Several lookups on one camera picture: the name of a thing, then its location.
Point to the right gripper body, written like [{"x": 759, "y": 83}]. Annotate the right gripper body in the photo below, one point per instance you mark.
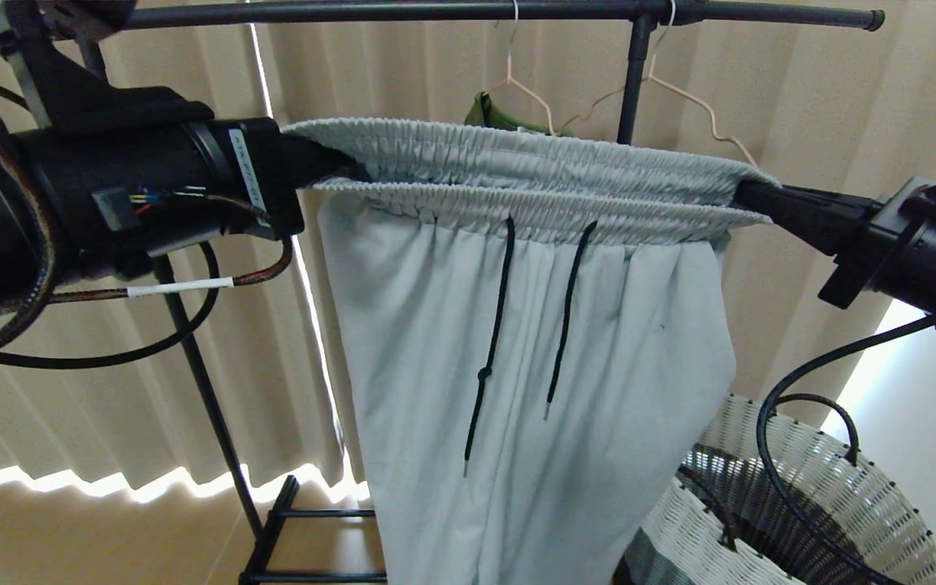
[{"x": 931, "y": 252}]

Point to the pink clothes hanger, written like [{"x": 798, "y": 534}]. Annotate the pink clothes hanger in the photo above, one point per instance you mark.
[
  {"x": 526, "y": 88},
  {"x": 679, "y": 91}
]

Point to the black clothes rack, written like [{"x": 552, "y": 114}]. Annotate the black clothes rack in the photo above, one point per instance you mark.
[{"x": 435, "y": 11}]

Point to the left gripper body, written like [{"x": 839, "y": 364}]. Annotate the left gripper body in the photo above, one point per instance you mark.
[{"x": 151, "y": 195}]

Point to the green printed shirt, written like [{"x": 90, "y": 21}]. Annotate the green printed shirt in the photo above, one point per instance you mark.
[{"x": 492, "y": 118}]

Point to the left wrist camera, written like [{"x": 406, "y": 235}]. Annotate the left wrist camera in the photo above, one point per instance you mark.
[{"x": 94, "y": 89}]

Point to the pale grey garment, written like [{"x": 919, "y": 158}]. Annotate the pale grey garment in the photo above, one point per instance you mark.
[{"x": 598, "y": 366}]

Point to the white laundry basket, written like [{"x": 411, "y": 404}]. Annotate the white laundry basket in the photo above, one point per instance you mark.
[{"x": 882, "y": 504}]

